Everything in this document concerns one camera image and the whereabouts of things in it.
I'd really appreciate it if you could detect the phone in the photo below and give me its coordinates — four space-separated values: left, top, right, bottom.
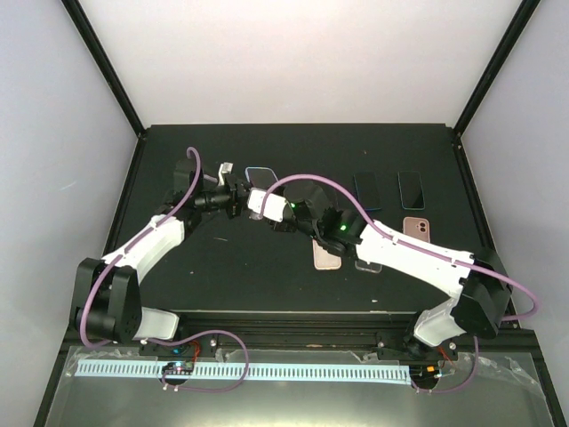
355 260 382 274
245 166 277 190
312 240 341 271

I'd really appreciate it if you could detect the blue smartphone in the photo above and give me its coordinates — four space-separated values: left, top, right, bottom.
353 172 382 212

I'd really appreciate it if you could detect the pink phone case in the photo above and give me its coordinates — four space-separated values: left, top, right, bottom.
403 216 430 243

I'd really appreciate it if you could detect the black smartphone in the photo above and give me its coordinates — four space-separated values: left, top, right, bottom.
397 171 425 211

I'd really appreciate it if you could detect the magenta smartphone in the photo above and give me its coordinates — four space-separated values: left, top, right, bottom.
324 187 340 210

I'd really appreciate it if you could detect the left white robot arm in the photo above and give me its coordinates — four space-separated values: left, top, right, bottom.
69 159 252 355

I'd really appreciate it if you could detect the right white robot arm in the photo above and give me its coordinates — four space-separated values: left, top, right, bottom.
248 183 511 359

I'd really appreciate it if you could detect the left controller board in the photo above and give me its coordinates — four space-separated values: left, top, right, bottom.
162 361 195 376

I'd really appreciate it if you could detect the controller board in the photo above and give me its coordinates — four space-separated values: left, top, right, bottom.
162 361 195 376
409 365 445 383

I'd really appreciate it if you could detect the right controller board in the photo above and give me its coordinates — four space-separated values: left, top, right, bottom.
409 365 445 383

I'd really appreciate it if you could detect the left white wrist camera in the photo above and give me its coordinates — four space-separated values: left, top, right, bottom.
218 162 233 186

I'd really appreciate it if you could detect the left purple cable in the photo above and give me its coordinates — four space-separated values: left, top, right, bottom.
79 146 249 394

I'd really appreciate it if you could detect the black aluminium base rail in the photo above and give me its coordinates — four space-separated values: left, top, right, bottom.
84 310 472 357

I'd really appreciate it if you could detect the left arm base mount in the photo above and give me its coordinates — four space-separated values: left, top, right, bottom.
138 335 219 357

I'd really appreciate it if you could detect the light blue slotted cable duct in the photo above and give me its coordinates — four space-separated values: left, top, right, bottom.
75 359 411 385

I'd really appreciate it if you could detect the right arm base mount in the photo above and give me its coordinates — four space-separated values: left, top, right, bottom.
375 329 458 364

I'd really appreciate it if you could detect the left black frame post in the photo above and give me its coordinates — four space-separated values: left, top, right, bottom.
61 0 146 137

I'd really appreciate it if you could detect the black frame post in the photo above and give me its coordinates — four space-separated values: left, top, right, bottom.
61 0 146 137
453 0 541 137

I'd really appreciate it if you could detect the right black frame post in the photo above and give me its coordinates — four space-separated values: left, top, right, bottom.
453 0 541 137

